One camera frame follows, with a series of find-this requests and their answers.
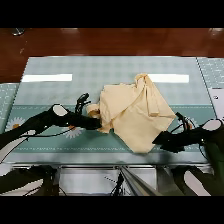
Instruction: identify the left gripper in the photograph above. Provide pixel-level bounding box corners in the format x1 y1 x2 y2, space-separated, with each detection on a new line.
75 115 103 132

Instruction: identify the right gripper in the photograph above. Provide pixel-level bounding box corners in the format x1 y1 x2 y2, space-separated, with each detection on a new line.
152 130 186 154

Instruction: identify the pale yellow shirt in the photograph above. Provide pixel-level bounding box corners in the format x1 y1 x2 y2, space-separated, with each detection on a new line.
86 72 177 155

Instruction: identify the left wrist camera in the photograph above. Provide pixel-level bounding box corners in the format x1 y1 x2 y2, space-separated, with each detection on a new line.
74 92 92 116

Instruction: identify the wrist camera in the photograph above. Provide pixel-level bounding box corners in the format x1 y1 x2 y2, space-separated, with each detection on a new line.
74 92 92 116
175 111 192 132

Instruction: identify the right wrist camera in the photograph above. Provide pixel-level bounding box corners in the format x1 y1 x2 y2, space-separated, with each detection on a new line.
175 111 192 132

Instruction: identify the silver frame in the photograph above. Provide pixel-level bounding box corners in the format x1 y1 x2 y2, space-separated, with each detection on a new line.
0 87 224 197

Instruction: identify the black cable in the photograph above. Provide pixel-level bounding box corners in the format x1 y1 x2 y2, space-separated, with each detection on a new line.
104 171 126 197

